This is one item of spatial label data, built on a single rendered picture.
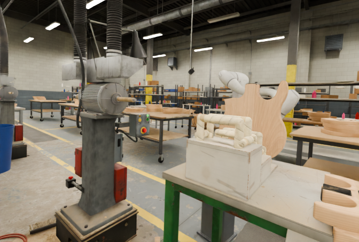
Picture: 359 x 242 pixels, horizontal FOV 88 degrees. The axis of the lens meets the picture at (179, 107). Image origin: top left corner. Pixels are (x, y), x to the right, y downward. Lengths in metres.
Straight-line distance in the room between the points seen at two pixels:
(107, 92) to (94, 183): 0.76
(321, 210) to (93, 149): 1.46
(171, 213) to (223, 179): 0.34
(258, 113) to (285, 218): 0.51
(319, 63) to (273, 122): 11.03
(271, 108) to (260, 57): 11.54
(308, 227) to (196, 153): 0.41
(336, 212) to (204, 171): 0.40
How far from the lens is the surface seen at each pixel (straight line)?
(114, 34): 1.43
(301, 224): 0.72
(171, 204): 0.96
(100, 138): 1.69
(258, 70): 12.45
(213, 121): 0.75
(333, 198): 0.85
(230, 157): 0.73
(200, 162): 0.80
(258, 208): 0.74
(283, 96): 1.02
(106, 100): 1.50
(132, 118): 1.69
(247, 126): 0.78
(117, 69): 1.25
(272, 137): 1.05
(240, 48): 13.09
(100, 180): 1.80
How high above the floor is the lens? 1.28
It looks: 3 degrees down
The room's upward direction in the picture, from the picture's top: 2 degrees clockwise
